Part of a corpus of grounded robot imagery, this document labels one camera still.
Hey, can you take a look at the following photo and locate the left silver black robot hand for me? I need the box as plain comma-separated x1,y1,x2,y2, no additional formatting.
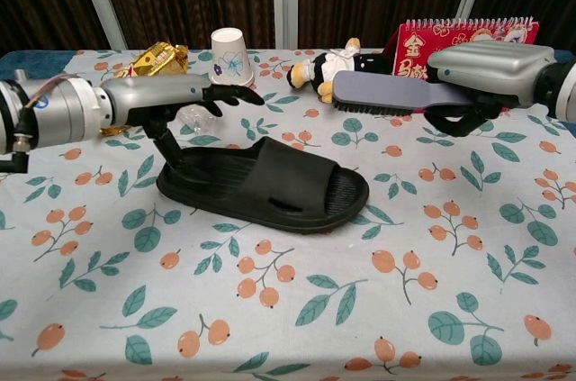
101,73,266,170

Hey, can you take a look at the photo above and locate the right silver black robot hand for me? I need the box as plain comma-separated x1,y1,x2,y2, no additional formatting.
422,41,557,138

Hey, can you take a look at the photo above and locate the grey scrub brush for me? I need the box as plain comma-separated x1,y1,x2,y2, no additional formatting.
330,69,476,117

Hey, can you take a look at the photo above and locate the black rubber slipper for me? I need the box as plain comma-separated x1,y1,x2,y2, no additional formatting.
156,136,370,234

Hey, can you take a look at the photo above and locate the gold snack bag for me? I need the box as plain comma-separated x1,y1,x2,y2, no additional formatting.
98,41,190,137

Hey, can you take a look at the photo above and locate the clear crumpled plastic bag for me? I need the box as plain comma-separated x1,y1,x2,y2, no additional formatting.
175,104,218,135

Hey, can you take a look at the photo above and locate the red spiral desk calendar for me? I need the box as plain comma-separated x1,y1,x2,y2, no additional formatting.
390,15,540,80

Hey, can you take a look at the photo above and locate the white paper cup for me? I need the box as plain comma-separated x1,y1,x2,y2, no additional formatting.
210,27,256,88

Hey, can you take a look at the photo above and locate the blue table cover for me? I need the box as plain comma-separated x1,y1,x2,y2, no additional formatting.
0,48,78,85

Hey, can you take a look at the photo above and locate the black white plush doll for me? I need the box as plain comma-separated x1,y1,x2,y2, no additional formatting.
286,37,398,104

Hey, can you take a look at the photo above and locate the floral leaf print tablecloth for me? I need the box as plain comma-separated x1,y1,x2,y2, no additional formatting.
0,47,576,381

